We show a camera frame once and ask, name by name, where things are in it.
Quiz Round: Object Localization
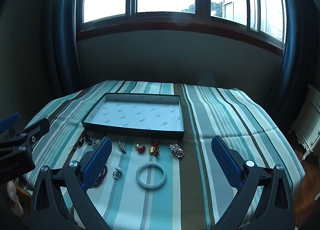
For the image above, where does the dark red bead bracelet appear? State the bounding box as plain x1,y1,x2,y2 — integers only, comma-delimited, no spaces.
94,165,108,187

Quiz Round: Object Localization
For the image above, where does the wooden window sill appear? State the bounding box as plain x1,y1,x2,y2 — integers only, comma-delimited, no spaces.
76,20,286,57

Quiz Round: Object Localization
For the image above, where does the pearl flower brooch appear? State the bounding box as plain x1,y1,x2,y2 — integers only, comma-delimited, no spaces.
169,143,185,158

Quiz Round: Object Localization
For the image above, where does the blue curtain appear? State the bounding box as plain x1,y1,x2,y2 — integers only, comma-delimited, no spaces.
274,0,320,130
41,0,84,94

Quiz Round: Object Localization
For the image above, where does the white carved nightstand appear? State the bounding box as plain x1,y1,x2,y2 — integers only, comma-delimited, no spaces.
290,83,320,161

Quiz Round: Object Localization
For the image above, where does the white jade bangle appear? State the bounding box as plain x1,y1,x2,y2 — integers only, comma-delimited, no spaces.
136,162,167,190

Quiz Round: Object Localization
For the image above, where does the striped bed blanket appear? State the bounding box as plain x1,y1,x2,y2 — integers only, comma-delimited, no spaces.
25,80,307,230

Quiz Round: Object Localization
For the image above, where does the black bead tassel pendant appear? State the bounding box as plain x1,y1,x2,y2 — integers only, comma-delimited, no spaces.
69,133,93,155

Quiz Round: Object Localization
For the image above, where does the person's left hand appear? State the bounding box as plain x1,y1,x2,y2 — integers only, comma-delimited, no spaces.
6,181,24,218

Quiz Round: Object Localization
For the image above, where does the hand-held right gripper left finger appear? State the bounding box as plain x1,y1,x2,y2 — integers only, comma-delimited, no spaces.
29,137,113,230

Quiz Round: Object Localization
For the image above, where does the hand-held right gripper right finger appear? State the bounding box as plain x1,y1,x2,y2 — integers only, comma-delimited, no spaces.
211,135,295,230

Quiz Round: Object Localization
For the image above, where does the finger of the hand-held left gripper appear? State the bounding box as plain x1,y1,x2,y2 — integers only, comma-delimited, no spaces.
0,117,50,157
0,113,21,135

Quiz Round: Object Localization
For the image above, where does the dark green tray box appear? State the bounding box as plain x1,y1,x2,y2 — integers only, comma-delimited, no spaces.
82,93,185,140

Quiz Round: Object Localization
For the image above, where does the red cord gold pendant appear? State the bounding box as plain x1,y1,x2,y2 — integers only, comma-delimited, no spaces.
149,142,160,156

